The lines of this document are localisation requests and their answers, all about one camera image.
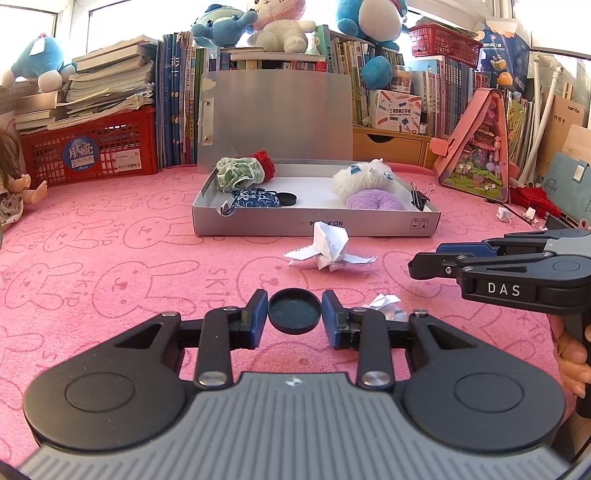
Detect red knitted pouch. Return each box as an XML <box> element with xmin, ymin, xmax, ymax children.
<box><xmin>249</xmin><ymin>150</ymin><xmax>276</xmax><ymax>181</ymax></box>

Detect person's right hand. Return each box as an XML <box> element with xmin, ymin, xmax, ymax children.
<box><xmin>550</xmin><ymin>316</ymin><xmax>583</xmax><ymax>398</ymax></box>

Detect white plastic pipe frame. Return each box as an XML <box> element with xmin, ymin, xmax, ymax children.
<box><xmin>517</xmin><ymin>51</ymin><xmax>566</xmax><ymax>181</ymax></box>

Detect red knitted cloth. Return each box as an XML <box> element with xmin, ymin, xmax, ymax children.
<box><xmin>510</xmin><ymin>185</ymin><xmax>561</xmax><ymax>217</ymax></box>

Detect grey cardboard box with lid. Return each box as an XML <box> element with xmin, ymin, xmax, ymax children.
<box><xmin>191</xmin><ymin>70</ymin><xmax>441</xmax><ymax>237</ymax></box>

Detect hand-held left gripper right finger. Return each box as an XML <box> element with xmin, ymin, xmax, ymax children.
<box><xmin>322</xmin><ymin>290</ymin><xmax>477</xmax><ymax>388</ymax></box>

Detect blue floral drawstring pouch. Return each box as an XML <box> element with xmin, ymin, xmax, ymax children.
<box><xmin>229</xmin><ymin>187</ymin><xmax>282</xmax><ymax>209</ymax></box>

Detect black binder clip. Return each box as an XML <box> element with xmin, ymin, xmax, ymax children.
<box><xmin>409</xmin><ymin>181</ymin><xmax>437</xmax><ymax>212</ymax></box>

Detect dark blue printed carton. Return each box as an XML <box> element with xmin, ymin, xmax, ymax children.
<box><xmin>475</xmin><ymin>18</ymin><xmax>531</xmax><ymax>88</ymax></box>

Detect wooden drawer unit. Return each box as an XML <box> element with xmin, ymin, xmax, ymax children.
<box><xmin>352</xmin><ymin>124</ymin><xmax>439</xmax><ymax>169</ymax></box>

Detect green patterned cloth pouch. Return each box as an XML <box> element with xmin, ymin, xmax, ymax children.
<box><xmin>216</xmin><ymin>157</ymin><xmax>266</xmax><ymax>192</ymax></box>

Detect blue grey folder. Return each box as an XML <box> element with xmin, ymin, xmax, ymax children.
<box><xmin>541</xmin><ymin>152</ymin><xmax>591</xmax><ymax>222</ymax></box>

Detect blue plush ball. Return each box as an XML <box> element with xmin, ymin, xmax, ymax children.
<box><xmin>361</xmin><ymin>54</ymin><xmax>394</xmax><ymax>90</ymax></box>

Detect white and pink plush toy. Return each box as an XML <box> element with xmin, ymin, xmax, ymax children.
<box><xmin>247</xmin><ymin>0</ymin><xmax>317</xmax><ymax>54</ymax></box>

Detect red plastic basket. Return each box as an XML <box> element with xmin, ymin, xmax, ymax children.
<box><xmin>409</xmin><ymin>23</ymin><xmax>483</xmax><ymax>69</ymax></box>

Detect light blue plush toy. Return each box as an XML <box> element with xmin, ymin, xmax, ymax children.
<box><xmin>191</xmin><ymin>4</ymin><xmax>259</xmax><ymax>48</ymax></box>

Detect red plastic crate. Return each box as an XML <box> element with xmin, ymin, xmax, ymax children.
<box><xmin>21</xmin><ymin>107</ymin><xmax>160</xmax><ymax>186</ymax></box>

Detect pink bunny-print mat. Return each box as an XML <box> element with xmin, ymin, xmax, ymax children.
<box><xmin>0</xmin><ymin>164</ymin><xmax>591</xmax><ymax>467</ymax></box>

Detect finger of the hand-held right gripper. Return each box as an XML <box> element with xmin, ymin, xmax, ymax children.
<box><xmin>407</xmin><ymin>251</ymin><xmax>550</xmax><ymax>281</ymax></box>
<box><xmin>434</xmin><ymin>229</ymin><xmax>591</xmax><ymax>259</ymax></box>

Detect purple plush ball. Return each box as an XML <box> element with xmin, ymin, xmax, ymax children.
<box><xmin>345</xmin><ymin>189</ymin><xmax>409</xmax><ymax>212</ymax></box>

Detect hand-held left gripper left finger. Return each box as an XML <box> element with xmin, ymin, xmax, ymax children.
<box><xmin>111</xmin><ymin>289</ymin><xmax>269</xmax><ymax>388</ymax></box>

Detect large blue white plush toy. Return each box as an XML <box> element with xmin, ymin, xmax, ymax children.
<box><xmin>336</xmin><ymin>0</ymin><xmax>409</xmax><ymax>44</ymax></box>

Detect pink house-shaped box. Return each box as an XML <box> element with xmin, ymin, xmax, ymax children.
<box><xmin>431</xmin><ymin>88</ymin><xmax>512</xmax><ymax>206</ymax></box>

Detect white label printer box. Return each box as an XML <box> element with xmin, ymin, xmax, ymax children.
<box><xmin>369</xmin><ymin>89</ymin><xmax>423</xmax><ymax>134</ymax></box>

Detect row of blue upright books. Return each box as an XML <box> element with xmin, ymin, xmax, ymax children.
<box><xmin>154</xmin><ymin>31</ymin><xmax>232</xmax><ymax>169</ymax></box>

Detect blue and white plush toy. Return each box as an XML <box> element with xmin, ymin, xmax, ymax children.
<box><xmin>0</xmin><ymin>36</ymin><xmax>77</xmax><ymax>93</ymax></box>

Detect baby doll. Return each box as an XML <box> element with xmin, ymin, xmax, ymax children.
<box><xmin>0</xmin><ymin>129</ymin><xmax>48</xmax><ymax>245</ymax></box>

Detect white folded paper crane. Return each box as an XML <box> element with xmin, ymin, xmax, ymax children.
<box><xmin>283</xmin><ymin>220</ymin><xmax>378</xmax><ymax>272</ymax></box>

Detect crumpled white paper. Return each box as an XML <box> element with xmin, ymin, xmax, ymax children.
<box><xmin>360</xmin><ymin>293</ymin><xmax>409</xmax><ymax>321</ymax></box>

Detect brown cardboard box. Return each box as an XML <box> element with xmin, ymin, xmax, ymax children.
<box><xmin>531</xmin><ymin>95</ymin><xmax>591</xmax><ymax>176</ymax></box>

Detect stack of worn paper books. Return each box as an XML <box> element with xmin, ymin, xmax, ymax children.
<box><xmin>14</xmin><ymin>39</ymin><xmax>158</xmax><ymax>134</ymax></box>

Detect row of colourful upright books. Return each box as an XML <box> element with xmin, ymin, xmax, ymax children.
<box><xmin>314</xmin><ymin>25</ymin><xmax>490</xmax><ymax>139</ymax></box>

